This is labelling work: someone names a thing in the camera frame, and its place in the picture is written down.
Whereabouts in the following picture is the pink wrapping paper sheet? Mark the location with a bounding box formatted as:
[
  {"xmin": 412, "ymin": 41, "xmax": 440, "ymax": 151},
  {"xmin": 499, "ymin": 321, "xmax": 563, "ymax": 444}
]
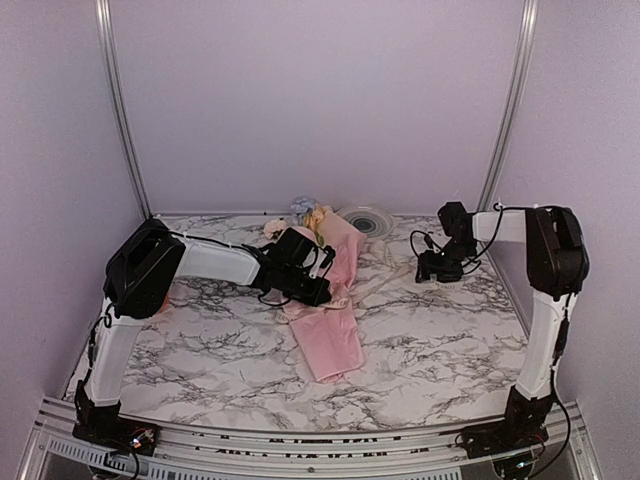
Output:
[{"xmin": 283, "ymin": 212, "xmax": 366, "ymax": 383}]

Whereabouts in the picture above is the aluminium frame post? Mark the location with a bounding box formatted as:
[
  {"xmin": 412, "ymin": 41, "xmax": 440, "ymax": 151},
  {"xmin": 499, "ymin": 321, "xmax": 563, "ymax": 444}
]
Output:
[
  {"xmin": 95, "ymin": 0, "xmax": 152, "ymax": 218},
  {"xmin": 476, "ymin": 0, "xmax": 539, "ymax": 210}
]

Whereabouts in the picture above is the aluminium front rail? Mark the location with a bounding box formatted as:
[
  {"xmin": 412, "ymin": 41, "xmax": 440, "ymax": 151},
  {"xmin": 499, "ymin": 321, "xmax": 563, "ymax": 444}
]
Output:
[{"xmin": 17, "ymin": 398, "xmax": 603, "ymax": 479}]

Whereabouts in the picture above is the right aluminium frame post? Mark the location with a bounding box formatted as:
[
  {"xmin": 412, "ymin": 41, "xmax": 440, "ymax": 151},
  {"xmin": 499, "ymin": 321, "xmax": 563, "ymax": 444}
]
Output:
[{"xmin": 476, "ymin": 0, "xmax": 539, "ymax": 210}]

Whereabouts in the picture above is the orange white bowl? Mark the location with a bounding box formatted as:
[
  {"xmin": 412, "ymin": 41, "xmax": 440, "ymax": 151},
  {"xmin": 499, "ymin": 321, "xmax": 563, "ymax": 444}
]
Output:
[{"xmin": 158, "ymin": 297, "xmax": 169, "ymax": 312}]

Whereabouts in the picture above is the pink rose fake flower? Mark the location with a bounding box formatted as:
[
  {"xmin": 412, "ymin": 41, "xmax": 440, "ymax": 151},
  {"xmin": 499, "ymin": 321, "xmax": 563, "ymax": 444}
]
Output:
[{"xmin": 263, "ymin": 203, "xmax": 333, "ymax": 246}]

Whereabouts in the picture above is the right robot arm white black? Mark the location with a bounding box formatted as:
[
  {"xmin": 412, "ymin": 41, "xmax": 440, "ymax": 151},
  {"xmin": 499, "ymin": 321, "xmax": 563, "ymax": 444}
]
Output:
[{"xmin": 415, "ymin": 201, "xmax": 589, "ymax": 448}]

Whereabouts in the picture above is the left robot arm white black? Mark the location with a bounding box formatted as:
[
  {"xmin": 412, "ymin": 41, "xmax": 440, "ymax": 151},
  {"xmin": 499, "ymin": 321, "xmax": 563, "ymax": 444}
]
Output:
[{"xmin": 74, "ymin": 218, "xmax": 336, "ymax": 445}]

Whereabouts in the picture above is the left aluminium frame post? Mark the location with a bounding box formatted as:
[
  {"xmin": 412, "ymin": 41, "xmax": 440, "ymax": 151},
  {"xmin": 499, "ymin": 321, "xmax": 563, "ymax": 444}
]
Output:
[{"xmin": 95, "ymin": 0, "xmax": 152, "ymax": 218}]

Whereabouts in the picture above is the beige rope bundle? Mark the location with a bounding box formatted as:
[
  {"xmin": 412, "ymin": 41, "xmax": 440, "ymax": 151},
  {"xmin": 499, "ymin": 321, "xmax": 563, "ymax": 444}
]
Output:
[{"xmin": 272, "ymin": 237, "xmax": 464, "ymax": 326}]

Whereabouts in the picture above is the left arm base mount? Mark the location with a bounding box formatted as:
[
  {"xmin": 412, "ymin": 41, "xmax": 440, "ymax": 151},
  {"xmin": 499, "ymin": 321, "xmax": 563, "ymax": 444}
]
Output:
[{"xmin": 72, "ymin": 417, "xmax": 160, "ymax": 456}]

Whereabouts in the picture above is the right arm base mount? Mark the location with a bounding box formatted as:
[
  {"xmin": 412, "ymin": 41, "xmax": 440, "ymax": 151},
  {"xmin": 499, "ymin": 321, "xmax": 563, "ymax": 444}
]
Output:
[{"xmin": 455, "ymin": 420, "xmax": 549, "ymax": 459}]

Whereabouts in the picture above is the blue white fake flower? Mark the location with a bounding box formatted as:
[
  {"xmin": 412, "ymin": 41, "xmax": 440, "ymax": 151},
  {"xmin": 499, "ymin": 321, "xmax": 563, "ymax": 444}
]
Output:
[{"xmin": 289, "ymin": 196, "xmax": 318, "ymax": 216}]

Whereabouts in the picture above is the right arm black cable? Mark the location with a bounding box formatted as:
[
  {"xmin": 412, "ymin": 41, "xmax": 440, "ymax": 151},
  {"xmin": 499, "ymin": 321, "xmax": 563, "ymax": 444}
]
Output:
[{"xmin": 409, "ymin": 202, "xmax": 506, "ymax": 276}]

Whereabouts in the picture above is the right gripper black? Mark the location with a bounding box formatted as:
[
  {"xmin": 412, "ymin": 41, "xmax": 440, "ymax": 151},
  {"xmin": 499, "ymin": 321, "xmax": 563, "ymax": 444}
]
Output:
[{"xmin": 414, "ymin": 239, "xmax": 476, "ymax": 284}]

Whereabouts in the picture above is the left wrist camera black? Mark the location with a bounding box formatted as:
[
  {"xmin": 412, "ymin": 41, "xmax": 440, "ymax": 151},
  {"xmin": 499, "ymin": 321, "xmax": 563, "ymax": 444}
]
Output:
[{"xmin": 302, "ymin": 245, "xmax": 336, "ymax": 278}]

